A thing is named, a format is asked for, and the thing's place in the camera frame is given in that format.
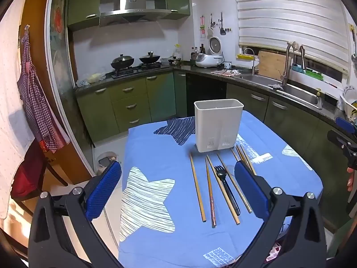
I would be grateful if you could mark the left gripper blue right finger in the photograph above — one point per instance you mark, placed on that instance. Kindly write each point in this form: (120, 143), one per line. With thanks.
(254, 194)

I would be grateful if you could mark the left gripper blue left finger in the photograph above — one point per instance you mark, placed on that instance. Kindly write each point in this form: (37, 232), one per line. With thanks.
(99, 189)

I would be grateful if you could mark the long light wooden chopstick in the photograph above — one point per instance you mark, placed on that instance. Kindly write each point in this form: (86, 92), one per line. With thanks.
(231, 208)

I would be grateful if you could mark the black plastic fork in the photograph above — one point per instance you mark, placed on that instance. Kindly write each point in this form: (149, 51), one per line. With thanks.
(222, 173)

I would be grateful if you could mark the reddish brown chopstick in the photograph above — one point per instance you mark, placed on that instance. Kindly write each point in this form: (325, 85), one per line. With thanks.
(211, 198)

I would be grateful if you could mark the chrome kitchen faucet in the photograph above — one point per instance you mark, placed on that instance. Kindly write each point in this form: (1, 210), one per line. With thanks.
(292, 47)

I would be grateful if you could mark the green lower kitchen cabinets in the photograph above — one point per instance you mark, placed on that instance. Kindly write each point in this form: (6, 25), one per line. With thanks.
(112, 106)

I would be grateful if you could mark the person's right hand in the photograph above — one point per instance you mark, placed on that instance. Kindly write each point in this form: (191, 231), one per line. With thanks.
(351, 179)

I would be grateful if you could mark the white dish rack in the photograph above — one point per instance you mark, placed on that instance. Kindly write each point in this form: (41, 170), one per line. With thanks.
(348, 102)

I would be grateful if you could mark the stainless steel sink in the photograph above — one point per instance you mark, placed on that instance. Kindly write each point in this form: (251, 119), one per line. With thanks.
(287, 90)

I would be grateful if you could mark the blue star-pattern tablecloth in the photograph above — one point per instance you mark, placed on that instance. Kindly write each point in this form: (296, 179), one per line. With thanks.
(173, 212)

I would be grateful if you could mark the white plastic utensil holder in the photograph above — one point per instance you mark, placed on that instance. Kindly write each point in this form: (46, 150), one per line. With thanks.
(217, 123)

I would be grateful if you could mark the checkered red apron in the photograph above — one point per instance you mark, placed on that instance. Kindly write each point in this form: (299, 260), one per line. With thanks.
(41, 120)

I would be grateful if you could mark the wooden cutting board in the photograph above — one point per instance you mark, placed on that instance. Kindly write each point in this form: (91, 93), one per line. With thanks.
(271, 65)

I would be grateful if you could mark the black gas stove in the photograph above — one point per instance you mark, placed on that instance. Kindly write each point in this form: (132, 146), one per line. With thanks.
(132, 70)

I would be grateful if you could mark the black wok with lid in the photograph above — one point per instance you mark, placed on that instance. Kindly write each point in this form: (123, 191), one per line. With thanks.
(150, 58)
(121, 62)

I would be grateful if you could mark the white rice cooker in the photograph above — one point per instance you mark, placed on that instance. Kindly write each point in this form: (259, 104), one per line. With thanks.
(215, 56)

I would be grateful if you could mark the white window blind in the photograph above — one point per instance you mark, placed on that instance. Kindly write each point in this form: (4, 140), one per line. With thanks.
(320, 26)

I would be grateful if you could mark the stainless range hood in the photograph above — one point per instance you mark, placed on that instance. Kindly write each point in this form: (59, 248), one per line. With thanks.
(129, 11)

